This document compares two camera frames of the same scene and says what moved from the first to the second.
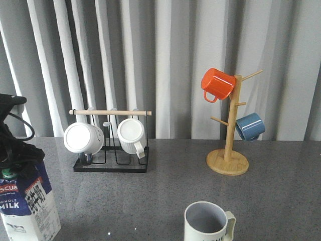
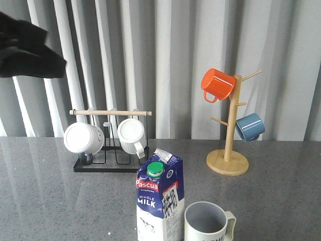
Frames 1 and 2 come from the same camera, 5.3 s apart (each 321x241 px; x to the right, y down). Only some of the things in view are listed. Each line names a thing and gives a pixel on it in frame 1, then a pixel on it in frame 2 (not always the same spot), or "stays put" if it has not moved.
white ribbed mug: (132, 134) stays put
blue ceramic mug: (250, 126) stays put
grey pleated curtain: (62, 55) stays put
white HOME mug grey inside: (206, 221) stays put
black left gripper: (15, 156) -> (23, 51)
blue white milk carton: (27, 212) -> (160, 200)
